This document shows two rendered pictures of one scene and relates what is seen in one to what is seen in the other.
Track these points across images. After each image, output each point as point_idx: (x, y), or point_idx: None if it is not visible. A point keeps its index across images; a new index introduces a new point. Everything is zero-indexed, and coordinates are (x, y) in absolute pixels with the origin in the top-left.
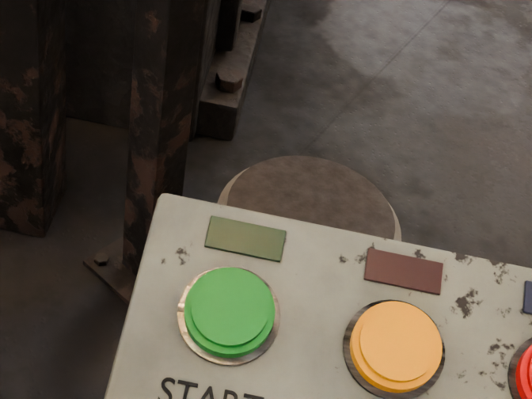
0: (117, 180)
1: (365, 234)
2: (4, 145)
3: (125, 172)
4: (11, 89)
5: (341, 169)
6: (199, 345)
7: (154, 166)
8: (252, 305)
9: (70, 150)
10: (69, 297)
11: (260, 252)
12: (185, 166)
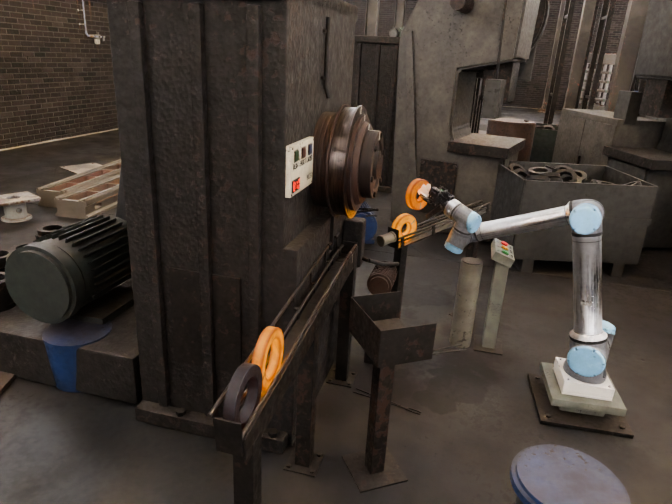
0: (362, 348)
1: (495, 245)
2: None
3: (359, 347)
4: None
5: (463, 258)
6: (508, 254)
7: (400, 313)
8: (505, 250)
9: (351, 354)
10: None
11: (499, 249)
12: (355, 339)
